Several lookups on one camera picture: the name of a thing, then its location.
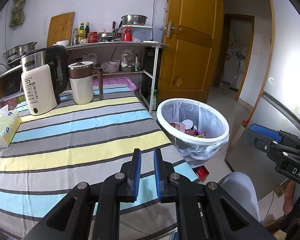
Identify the wooden cutting board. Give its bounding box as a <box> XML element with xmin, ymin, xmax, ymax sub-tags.
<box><xmin>47</xmin><ymin>12</ymin><xmax>76</xmax><ymax>47</ymax></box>

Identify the steel pan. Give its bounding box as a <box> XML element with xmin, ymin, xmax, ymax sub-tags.
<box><xmin>98</xmin><ymin>32</ymin><xmax>122</xmax><ymax>42</ymax></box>

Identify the green drink bottle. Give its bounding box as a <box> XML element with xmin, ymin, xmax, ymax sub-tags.
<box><xmin>150</xmin><ymin>89</ymin><xmax>158</xmax><ymax>112</ymax></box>

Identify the brass door handle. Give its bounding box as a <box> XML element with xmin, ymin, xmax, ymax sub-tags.
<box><xmin>166</xmin><ymin>22</ymin><xmax>182</xmax><ymax>38</ymax></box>

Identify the clear plastic bag of goods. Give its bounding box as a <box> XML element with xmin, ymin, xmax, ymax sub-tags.
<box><xmin>121</xmin><ymin>50</ymin><xmax>140</xmax><ymax>72</ymax></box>

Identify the grey refrigerator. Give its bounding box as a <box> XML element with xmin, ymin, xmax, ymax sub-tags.
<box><xmin>226</xmin><ymin>0</ymin><xmax>300</xmax><ymax>188</ymax></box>

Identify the red plastic bottle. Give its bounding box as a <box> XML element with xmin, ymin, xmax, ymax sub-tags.
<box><xmin>122</xmin><ymin>26</ymin><xmax>133</xmax><ymax>42</ymax></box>

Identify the grey kitchen shelf counter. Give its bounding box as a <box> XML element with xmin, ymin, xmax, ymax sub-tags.
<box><xmin>0</xmin><ymin>41</ymin><xmax>170</xmax><ymax>114</ymax></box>

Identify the cream mug with brown band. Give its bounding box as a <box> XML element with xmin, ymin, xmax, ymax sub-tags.
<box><xmin>68</xmin><ymin>61</ymin><xmax>104</xmax><ymax>105</ymax></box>

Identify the person's right hand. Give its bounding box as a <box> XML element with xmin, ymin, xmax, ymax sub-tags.
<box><xmin>282</xmin><ymin>180</ymin><xmax>300</xmax><ymax>227</ymax></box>

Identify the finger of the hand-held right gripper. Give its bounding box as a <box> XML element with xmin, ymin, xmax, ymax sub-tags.
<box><xmin>241</xmin><ymin>129</ymin><xmax>300</xmax><ymax>165</ymax></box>
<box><xmin>249</xmin><ymin>123</ymin><xmax>300</xmax><ymax>153</ymax></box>

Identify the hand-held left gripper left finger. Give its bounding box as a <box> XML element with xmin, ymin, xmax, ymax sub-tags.
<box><xmin>22</xmin><ymin>148</ymin><xmax>142</xmax><ymax>240</ymax></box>

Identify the black induction cooker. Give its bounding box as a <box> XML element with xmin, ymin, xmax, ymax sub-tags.
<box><xmin>6</xmin><ymin>56</ymin><xmax>23</xmax><ymax>68</ymax></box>

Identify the pink plastic tray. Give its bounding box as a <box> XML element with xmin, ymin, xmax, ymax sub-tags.
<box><xmin>92</xmin><ymin>77</ymin><xmax>137</xmax><ymax>92</ymax></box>

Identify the steel mixing bowl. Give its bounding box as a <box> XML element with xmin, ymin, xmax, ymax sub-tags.
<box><xmin>121</xmin><ymin>14</ymin><xmax>148</xmax><ymax>26</ymax></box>

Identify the wooden door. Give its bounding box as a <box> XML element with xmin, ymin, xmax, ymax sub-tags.
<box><xmin>162</xmin><ymin>0</ymin><xmax>224</xmax><ymax>103</ymax></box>

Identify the white rimmed bin with liner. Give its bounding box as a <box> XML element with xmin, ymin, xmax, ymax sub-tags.
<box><xmin>156</xmin><ymin>98</ymin><xmax>230</xmax><ymax>168</ymax></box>

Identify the small red box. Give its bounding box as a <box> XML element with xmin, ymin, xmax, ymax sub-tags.
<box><xmin>194</xmin><ymin>166</ymin><xmax>210</xmax><ymax>183</ymax></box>

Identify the person's leg in grey pants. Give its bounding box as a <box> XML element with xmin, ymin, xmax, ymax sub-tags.
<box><xmin>219</xmin><ymin>171</ymin><xmax>260</xmax><ymax>223</ymax></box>

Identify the white square plastic container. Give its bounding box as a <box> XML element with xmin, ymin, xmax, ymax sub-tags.
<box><xmin>181</xmin><ymin>119</ymin><xmax>195</xmax><ymax>130</ymax></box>

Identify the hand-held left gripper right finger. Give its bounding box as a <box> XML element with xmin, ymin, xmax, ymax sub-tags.
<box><xmin>153</xmin><ymin>149</ymin><xmax>275</xmax><ymax>240</ymax></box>

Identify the steel hot pot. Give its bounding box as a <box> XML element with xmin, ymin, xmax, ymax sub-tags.
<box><xmin>2</xmin><ymin>42</ymin><xmax>38</xmax><ymax>61</ymax></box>

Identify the cream steel electric kettle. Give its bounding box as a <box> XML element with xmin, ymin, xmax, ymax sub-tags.
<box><xmin>20</xmin><ymin>45</ymin><xmax>69</xmax><ymax>116</ymax></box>

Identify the wall cable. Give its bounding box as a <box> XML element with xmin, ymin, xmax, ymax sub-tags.
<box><xmin>152</xmin><ymin>0</ymin><xmax>158</xmax><ymax>40</ymax></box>

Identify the yellow white tissue pack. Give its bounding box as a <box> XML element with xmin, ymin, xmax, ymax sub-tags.
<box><xmin>0</xmin><ymin>105</ymin><xmax>22</xmax><ymax>148</ymax></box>

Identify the hanging green cloth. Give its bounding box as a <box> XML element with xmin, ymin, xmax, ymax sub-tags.
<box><xmin>9</xmin><ymin>0</ymin><xmax>28</xmax><ymax>27</ymax></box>

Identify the white plastic tub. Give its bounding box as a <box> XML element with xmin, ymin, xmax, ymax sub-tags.
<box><xmin>122</xmin><ymin>25</ymin><xmax>154</xmax><ymax>42</ymax></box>

